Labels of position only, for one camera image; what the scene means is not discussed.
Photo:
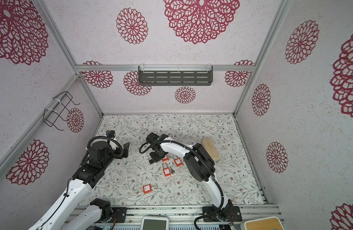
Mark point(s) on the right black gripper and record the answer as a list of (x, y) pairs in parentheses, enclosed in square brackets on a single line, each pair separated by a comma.
[(155, 159)]

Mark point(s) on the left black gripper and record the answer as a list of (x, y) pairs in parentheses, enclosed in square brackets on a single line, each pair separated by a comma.
[(125, 150)]

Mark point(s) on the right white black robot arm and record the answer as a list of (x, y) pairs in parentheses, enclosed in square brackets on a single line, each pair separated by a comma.
[(201, 167)]

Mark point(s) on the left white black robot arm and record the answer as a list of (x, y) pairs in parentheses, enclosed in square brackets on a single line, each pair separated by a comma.
[(100, 153)]

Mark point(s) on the white tablet device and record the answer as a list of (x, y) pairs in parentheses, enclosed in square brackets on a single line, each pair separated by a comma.
[(152, 222)]

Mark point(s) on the wooden topped white box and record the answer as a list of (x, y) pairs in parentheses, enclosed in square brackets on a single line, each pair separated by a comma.
[(269, 223)]

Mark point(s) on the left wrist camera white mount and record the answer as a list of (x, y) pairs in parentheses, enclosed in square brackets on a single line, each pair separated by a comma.
[(111, 134)]

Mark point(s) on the dark grey wall shelf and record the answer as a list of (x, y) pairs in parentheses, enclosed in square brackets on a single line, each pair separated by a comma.
[(175, 77)]

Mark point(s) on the black wire wall basket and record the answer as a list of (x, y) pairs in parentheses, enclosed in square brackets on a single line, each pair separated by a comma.
[(61, 103)]

